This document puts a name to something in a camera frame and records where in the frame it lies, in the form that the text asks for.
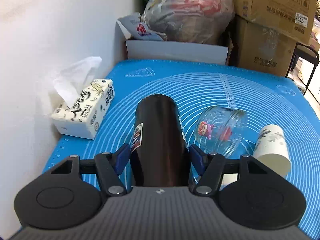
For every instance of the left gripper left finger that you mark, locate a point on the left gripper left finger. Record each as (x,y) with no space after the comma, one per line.
(109,167)

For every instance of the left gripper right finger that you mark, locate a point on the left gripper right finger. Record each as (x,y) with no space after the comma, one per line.
(210,168)

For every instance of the black steel thermos tumbler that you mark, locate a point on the black steel thermos tumbler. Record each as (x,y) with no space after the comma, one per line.
(159,154)

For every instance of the printed blue orange paper cup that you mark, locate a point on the printed blue orange paper cup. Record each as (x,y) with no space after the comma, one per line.
(228,179)

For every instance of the plain white paper cup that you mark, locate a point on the plain white paper cup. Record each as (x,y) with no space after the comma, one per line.
(271,150)

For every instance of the clear glass jar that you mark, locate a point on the clear glass jar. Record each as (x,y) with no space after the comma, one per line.
(220,129)

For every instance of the white tissue pack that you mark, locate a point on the white tissue pack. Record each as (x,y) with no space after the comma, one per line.
(86,99)

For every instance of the blue silicone baking mat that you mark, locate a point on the blue silicone baking mat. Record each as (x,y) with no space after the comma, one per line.
(267,99)

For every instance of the lower brown cardboard box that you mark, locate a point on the lower brown cardboard box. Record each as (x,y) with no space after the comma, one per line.
(260,48)

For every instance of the brown cardboard box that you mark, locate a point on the brown cardboard box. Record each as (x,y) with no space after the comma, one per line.
(292,18)
(260,48)

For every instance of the white open cardboard box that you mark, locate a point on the white open cardboard box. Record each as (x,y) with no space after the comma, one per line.
(142,43)

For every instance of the clear plastic bag of items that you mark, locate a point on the clear plastic bag of items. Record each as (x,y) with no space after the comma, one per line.
(193,21)

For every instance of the upper brown cardboard box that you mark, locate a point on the upper brown cardboard box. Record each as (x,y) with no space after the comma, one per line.
(292,18)

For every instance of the black metal stool frame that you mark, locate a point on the black metal stool frame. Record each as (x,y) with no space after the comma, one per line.
(304,68)

